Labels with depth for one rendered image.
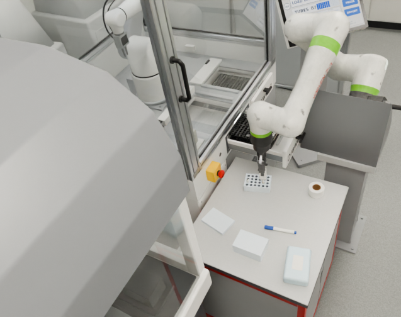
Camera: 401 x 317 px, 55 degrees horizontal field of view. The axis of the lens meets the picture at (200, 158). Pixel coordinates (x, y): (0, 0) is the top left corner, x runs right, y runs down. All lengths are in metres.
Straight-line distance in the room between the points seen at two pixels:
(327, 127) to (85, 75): 1.28
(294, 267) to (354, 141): 0.69
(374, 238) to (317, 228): 0.99
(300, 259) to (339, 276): 0.93
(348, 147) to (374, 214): 0.93
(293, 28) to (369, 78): 0.45
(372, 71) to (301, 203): 0.68
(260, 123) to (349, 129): 0.53
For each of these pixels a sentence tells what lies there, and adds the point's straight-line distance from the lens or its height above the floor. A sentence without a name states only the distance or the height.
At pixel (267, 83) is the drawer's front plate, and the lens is 2.26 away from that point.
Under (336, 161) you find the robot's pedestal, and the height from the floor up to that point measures 0.74.
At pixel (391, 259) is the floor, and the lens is 2.64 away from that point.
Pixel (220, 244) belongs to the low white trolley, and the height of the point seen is 0.76.
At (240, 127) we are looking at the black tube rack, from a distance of 1.98.
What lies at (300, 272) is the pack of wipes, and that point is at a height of 0.80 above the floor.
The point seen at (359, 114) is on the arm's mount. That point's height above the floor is 1.05.
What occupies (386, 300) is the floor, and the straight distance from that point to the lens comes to 2.50.
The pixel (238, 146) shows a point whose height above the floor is 0.87.
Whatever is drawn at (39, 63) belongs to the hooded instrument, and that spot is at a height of 1.77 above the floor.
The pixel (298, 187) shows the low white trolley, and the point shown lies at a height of 0.76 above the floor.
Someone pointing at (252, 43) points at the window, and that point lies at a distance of 2.04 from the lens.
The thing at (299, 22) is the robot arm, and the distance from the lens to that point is 1.71.
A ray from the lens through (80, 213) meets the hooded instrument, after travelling 0.82.
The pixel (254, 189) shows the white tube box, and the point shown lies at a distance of 1.84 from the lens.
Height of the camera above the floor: 2.19
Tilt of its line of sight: 44 degrees down
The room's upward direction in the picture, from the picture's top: 12 degrees counter-clockwise
